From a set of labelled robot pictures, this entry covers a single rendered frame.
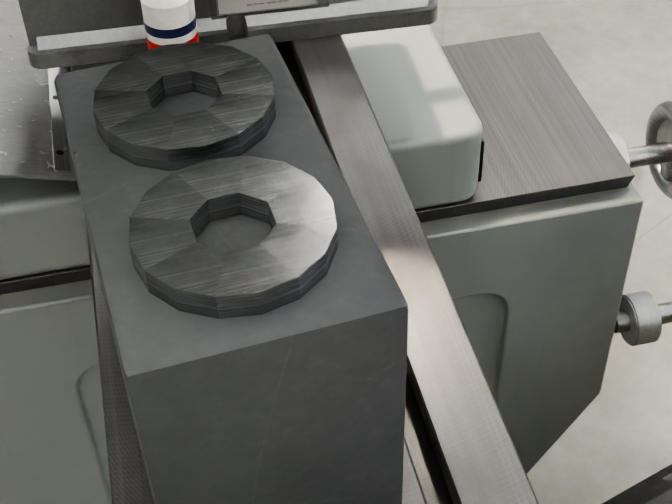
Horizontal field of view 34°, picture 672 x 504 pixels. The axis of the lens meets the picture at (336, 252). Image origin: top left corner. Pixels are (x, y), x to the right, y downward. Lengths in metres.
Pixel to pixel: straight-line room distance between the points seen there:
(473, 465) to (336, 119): 0.33
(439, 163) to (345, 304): 0.59
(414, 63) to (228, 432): 0.69
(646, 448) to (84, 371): 0.98
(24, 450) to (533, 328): 0.56
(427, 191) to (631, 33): 1.68
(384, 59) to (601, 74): 1.46
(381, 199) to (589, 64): 1.81
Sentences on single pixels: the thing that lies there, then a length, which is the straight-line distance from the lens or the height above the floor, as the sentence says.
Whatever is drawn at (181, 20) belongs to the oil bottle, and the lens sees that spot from 0.86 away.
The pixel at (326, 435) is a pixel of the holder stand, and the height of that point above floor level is 1.02.
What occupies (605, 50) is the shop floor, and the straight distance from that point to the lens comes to 2.63.
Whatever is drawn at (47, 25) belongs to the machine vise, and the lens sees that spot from 0.95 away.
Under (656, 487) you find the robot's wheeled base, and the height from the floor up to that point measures 0.60.
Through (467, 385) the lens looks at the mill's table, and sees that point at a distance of 0.67.
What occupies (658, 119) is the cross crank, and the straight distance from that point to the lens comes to 1.36.
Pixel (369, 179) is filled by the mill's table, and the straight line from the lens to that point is 0.80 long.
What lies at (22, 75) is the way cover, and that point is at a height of 0.84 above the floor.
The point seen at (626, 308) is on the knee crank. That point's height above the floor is 0.50.
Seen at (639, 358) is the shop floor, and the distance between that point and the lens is 1.93.
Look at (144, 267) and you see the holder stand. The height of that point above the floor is 1.10.
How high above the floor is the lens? 1.42
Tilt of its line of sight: 44 degrees down
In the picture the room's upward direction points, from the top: 2 degrees counter-clockwise
